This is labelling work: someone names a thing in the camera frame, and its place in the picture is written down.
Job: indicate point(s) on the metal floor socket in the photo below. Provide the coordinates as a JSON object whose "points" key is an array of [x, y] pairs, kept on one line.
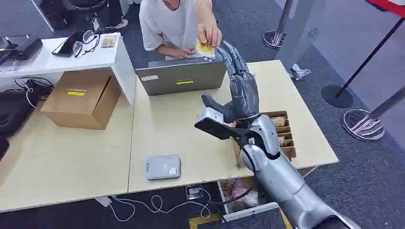
{"points": [[193, 192]]}

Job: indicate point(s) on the black handheld controller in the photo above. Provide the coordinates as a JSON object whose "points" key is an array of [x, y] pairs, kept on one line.
{"points": [[22, 47]]}

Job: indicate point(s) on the bystander's shoe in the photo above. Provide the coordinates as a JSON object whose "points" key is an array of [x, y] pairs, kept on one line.
{"points": [[121, 23]]}

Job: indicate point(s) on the black-framed glasses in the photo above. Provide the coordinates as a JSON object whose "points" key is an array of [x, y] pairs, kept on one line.
{"points": [[79, 47]]}

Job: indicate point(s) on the small printed card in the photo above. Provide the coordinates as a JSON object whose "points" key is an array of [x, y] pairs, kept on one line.
{"points": [[109, 42]]}

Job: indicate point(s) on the black stanchion post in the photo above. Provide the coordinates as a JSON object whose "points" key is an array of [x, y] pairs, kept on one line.
{"points": [[338, 96]]}

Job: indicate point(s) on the black bag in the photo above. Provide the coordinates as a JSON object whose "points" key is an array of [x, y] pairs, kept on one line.
{"points": [[14, 110]]}

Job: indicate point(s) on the grey standing panel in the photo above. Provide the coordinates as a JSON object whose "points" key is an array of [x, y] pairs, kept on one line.
{"points": [[300, 34]]}

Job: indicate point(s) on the black smartphone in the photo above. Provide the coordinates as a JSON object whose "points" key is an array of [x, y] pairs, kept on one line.
{"points": [[67, 44]]}

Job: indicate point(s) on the red barrier belt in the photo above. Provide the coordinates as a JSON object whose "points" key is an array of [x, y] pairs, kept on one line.
{"points": [[387, 5]]}

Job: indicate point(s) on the person's right hand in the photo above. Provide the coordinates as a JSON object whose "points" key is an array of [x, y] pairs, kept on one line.
{"points": [[185, 53]]}

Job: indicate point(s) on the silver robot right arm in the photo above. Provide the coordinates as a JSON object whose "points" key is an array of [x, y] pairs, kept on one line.
{"points": [[278, 177]]}

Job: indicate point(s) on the pale printed card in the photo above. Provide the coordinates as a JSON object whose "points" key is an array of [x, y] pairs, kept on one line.
{"points": [[279, 121]]}

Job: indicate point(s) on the grey laptop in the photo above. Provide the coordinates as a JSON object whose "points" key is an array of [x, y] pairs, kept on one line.
{"points": [[182, 79]]}

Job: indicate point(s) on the white open drawer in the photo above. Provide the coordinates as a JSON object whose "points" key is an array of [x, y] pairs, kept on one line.
{"points": [[243, 205]]}

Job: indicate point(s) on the chrome stanchion post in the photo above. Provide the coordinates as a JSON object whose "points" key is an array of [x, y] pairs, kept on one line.
{"points": [[277, 34]]}

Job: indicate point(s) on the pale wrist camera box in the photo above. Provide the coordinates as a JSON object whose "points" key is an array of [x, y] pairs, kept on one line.
{"points": [[212, 124]]}

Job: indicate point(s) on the brown cardboard box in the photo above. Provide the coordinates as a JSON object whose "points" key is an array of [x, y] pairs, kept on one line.
{"points": [[79, 101]]}

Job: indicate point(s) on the white power adapter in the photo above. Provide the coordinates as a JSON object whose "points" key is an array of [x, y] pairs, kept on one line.
{"points": [[103, 201]]}

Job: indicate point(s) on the grey card reader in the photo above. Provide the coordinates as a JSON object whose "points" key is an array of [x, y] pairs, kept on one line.
{"points": [[163, 167]]}

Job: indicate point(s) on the white desk shelf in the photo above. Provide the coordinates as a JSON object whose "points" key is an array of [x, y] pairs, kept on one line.
{"points": [[47, 61]]}

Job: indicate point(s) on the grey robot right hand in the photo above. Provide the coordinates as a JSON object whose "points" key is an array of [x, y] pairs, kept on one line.
{"points": [[243, 94]]}

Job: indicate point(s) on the yellow floor tape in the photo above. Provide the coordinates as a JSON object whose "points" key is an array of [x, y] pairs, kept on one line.
{"points": [[202, 220]]}

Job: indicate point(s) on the person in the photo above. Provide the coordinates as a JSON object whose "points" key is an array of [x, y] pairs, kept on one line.
{"points": [[164, 22]]}

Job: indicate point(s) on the black office chair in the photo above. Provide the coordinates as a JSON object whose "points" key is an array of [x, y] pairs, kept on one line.
{"points": [[82, 8]]}

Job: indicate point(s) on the wooden card box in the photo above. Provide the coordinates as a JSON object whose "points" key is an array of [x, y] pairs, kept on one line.
{"points": [[289, 148]]}

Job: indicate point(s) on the person's left hand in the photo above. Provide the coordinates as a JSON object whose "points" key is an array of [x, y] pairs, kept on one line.
{"points": [[210, 33]]}

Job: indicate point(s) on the crumpled white wrapper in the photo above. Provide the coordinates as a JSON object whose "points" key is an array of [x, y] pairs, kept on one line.
{"points": [[299, 73]]}

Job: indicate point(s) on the chrome stanchion with ribbed base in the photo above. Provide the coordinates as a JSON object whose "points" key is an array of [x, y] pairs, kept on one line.
{"points": [[362, 124]]}

